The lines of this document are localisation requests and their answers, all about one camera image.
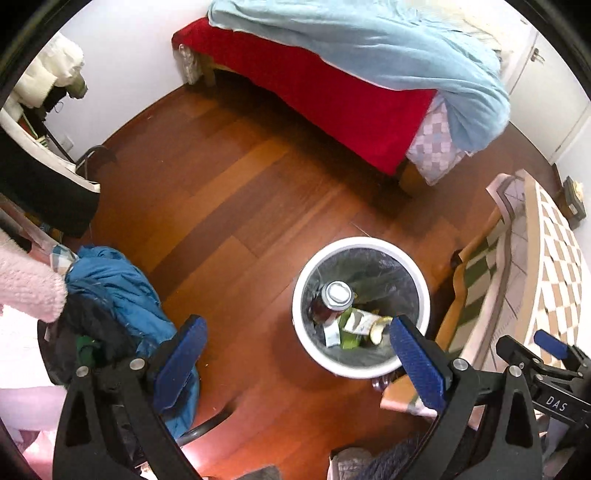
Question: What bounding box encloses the green white milk carton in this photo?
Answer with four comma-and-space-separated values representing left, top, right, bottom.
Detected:
322, 308, 393, 350

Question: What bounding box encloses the red cola can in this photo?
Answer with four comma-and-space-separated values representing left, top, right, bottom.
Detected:
310, 280, 355, 324

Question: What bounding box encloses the white round trash bin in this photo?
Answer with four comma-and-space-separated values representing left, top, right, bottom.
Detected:
291, 237, 431, 380

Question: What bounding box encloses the checkered tablecloth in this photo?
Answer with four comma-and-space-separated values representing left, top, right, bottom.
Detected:
379, 168, 591, 419

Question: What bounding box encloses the blue clothing pile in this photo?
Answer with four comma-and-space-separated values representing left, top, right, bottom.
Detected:
64, 244, 201, 439

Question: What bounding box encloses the tissue box on stool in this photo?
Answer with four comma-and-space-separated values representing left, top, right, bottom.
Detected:
556, 176, 586, 230

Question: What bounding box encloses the pink knit sleeve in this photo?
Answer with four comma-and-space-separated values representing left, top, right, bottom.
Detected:
1, 231, 67, 323

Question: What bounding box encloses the checkered pillow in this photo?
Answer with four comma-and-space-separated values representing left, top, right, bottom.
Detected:
407, 94, 470, 186

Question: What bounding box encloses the white door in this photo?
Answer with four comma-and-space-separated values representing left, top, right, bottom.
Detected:
509, 19, 590, 164

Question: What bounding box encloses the red bed sheet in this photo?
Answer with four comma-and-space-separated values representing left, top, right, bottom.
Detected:
171, 18, 436, 175

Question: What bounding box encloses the light blue duvet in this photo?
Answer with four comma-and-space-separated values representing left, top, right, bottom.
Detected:
207, 1, 510, 152

